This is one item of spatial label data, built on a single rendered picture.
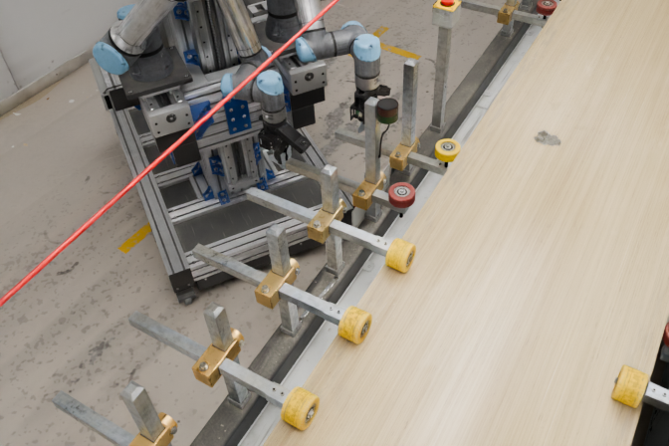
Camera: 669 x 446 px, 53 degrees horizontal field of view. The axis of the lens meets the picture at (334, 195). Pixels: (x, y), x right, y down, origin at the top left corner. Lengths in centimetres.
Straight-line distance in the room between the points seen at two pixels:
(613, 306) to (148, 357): 180
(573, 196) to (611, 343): 50
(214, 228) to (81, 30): 197
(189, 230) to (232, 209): 21
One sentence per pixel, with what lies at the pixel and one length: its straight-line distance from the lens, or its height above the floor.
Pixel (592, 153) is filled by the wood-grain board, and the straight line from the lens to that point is 225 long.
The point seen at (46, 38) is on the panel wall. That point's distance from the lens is 437.
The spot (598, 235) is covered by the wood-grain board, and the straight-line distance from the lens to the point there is 200.
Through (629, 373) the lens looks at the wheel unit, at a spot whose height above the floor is 98.
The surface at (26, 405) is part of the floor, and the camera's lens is 293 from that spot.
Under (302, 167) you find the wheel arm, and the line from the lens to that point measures 217.
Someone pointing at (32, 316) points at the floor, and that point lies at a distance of 318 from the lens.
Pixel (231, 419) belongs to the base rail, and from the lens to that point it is 185.
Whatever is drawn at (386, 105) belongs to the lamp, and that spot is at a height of 118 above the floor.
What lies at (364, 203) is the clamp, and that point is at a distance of 206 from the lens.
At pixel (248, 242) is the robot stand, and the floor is 23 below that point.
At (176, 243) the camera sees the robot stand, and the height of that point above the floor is 23.
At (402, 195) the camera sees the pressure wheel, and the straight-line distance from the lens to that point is 201.
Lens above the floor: 232
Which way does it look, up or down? 45 degrees down
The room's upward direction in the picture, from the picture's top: 4 degrees counter-clockwise
